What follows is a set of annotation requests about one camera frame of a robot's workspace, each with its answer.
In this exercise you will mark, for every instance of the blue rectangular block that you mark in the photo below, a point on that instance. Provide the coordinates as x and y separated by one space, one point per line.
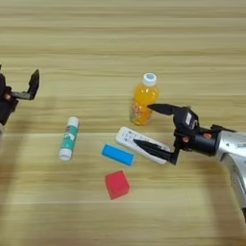
118 155

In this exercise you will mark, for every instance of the orange juice bottle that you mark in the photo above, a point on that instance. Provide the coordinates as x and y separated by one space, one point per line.
144 99

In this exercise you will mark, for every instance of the red cube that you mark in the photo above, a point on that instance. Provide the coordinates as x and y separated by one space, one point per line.
117 185

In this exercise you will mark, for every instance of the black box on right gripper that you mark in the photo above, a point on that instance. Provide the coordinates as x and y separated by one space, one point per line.
186 119

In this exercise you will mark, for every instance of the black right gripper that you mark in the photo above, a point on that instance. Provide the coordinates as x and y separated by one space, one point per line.
205 144

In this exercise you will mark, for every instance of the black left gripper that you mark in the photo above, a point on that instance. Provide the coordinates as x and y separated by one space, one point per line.
4 102

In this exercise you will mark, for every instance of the white green glue stick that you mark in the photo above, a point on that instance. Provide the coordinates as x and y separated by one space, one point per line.
68 137

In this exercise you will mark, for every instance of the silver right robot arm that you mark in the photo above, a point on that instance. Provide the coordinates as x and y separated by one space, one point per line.
235 153

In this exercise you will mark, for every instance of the white remote control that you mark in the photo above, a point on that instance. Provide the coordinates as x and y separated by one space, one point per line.
131 139

